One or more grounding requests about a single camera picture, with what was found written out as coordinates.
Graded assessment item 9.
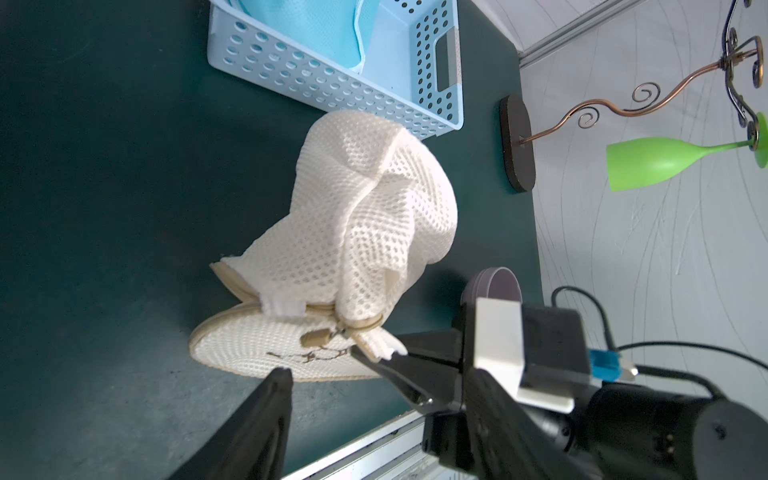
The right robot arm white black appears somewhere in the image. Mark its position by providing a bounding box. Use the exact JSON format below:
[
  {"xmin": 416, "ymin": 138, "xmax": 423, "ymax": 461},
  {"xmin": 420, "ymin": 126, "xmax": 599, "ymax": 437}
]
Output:
[{"xmin": 352, "ymin": 298, "xmax": 767, "ymax": 479}]

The cream mesh laundry bag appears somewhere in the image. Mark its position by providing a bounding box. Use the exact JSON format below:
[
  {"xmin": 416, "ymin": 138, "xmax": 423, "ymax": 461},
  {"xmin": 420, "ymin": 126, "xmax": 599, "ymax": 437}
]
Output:
[{"xmin": 189, "ymin": 110, "xmax": 458, "ymax": 382}]

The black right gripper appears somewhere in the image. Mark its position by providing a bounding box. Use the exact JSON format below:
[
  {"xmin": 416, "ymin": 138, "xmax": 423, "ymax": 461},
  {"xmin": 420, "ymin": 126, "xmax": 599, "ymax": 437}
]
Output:
[{"xmin": 350, "ymin": 305, "xmax": 590, "ymax": 479}]

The light blue plastic basket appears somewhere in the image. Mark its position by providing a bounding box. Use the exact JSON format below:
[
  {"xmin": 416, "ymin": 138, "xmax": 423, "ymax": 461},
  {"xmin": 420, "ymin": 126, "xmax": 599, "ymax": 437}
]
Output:
[{"xmin": 207, "ymin": 1, "xmax": 464, "ymax": 139}]

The teal mesh laundry bag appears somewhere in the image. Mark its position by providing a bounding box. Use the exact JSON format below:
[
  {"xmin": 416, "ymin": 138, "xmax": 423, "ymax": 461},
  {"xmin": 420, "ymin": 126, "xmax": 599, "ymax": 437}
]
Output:
[{"xmin": 236, "ymin": 0, "xmax": 380, "ymax": 73}]

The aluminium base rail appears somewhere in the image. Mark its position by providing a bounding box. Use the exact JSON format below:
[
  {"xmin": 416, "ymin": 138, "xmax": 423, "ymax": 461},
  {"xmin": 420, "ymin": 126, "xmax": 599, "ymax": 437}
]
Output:
[{"xmin": 286, "ymin": 411, "xmax": 472, "ymax": 480}]

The lilac bowl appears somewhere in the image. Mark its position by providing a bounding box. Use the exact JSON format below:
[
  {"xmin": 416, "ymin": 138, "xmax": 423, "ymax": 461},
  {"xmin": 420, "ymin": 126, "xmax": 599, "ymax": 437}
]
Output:
[{"xmin": 460, "ymin": 267, "xmax": 523, "ymax": 305}]

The copper wire glass stand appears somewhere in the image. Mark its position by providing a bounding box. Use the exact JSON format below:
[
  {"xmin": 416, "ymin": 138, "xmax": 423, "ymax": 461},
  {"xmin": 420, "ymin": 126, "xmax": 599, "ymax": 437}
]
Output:
[{"xmin": 499, "ymin": 1, "xmax": 765, "ymax": 193}]

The green plastic wine glass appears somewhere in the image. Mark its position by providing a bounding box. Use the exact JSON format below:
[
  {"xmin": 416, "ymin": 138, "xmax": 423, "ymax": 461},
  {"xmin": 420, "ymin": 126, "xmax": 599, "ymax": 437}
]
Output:
[{"xmin": 606, "ymin": 112, "xmax": 767, "ymax": 192}]

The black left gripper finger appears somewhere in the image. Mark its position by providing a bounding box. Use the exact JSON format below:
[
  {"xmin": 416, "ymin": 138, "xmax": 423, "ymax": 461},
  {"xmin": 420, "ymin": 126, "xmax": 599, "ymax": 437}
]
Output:
[{"xmin": 171, "ymin": 368, "xmax": 293, "ymax": 480}]

